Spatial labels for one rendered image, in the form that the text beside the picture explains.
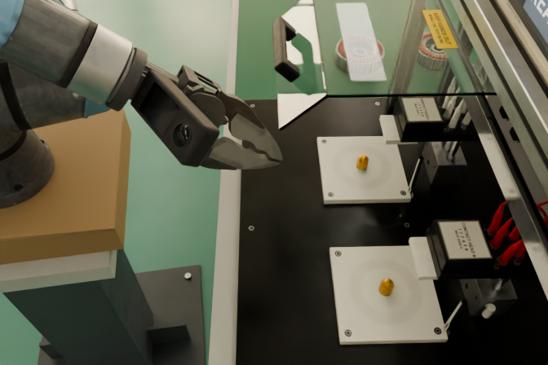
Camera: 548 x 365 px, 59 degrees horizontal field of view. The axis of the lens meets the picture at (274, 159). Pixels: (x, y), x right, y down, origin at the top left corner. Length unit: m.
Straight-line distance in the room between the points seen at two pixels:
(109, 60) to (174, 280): 1.20
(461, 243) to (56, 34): 0.52
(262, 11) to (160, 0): 1.64
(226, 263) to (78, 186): 0.28
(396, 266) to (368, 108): 0.37
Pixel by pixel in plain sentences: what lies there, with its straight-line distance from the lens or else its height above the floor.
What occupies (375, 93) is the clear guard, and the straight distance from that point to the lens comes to 0.60.
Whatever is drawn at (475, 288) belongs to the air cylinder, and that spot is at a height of 0.81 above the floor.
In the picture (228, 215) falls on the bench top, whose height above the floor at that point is 0.75.
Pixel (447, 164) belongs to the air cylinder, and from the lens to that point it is 0.87.
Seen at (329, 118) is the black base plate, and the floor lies 0.77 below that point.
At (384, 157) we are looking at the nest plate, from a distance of 0.91.
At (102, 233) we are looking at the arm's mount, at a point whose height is 0.80.
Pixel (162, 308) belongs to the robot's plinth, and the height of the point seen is 0.02.
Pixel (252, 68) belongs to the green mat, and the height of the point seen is 0.75.
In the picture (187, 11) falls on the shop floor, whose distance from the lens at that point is 2.79.
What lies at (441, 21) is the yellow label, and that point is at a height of 1.07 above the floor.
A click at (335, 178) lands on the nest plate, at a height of 0.78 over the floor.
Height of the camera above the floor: 1.45
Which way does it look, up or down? 49 degrees down
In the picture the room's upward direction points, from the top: straight up
